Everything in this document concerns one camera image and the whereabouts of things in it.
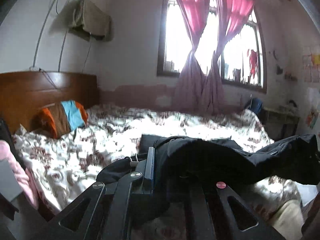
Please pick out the black garment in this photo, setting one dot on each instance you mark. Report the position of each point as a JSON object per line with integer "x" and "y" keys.
{"x": 183, "y": 162}

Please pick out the window with dark frame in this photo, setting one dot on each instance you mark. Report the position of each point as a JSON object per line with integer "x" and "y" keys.
{"x": 233, "y": 64}

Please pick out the orange blue brown pillow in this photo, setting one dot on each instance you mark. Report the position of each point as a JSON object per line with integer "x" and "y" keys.
{"x": 61, "y": 118}

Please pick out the small side table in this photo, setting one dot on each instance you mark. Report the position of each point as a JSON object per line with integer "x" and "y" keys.
{"x": 281, "y": 122}

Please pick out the pink cloth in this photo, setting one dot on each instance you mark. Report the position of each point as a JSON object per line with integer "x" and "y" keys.
{"x": 23, "y": 177}

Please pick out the left pink curtain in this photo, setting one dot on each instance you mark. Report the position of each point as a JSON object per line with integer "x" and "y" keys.
{"x": 188, "y": 88}

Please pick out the wooden headboard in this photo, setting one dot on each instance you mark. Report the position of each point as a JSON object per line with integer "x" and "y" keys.
{"x": 23, "y": 94}

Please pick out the blue bag by bed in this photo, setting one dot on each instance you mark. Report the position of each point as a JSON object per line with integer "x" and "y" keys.
{"x": 256, "y": 106}

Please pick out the covered wall air conditioner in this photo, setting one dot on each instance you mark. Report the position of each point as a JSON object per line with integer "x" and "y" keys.
{"x": 84, "y": 19}

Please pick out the floral white red bedspread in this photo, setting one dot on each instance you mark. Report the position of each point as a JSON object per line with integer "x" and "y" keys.
{"x": 62, "y": 169}

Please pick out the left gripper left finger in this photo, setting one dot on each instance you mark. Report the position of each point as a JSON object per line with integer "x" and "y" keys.
{"x": 107, "y": 211}

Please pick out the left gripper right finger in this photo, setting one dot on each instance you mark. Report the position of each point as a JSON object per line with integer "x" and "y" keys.
{"x": 221, "y": 213}

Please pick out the red garment outside window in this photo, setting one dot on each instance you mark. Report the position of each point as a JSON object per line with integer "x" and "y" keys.
{"x": 253, "y": 64}

